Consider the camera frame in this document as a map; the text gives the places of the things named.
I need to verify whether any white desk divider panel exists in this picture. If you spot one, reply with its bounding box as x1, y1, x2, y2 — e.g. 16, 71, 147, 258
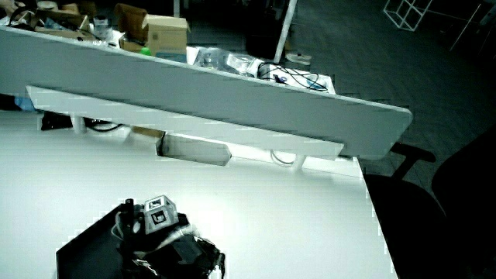
0, 25, 414, 161

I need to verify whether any clear plastic bag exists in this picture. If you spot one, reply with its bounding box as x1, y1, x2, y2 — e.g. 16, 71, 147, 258
192, 46, 260, 78

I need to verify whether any white shoe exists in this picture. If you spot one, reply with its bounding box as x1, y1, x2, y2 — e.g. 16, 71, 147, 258
284, 51, 312, 66

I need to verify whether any white pole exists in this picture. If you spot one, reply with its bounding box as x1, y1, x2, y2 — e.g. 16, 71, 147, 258
272, 0, 299, 64

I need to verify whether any closed cardboard box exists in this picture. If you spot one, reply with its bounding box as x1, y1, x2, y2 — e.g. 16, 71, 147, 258
141, 14, 191, 63

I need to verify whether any open cardboard box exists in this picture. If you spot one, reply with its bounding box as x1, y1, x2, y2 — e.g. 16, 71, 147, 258
113, 2, 149, 44

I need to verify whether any clear plastic cup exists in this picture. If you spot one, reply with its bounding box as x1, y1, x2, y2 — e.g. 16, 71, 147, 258
92, 14, 112, 41

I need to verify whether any black office chair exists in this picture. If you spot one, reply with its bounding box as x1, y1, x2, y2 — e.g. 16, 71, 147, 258
363, 123, 496, 279

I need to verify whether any flat cardboard box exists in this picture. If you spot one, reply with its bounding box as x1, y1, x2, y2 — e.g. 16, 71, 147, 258
33, 2, 91, 40

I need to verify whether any black looped cable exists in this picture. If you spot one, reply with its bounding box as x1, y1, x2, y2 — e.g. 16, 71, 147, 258
82, 117, 124, 133

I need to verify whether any white wire frame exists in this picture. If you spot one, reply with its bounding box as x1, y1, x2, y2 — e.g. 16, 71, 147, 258
383, 0, 433, 33

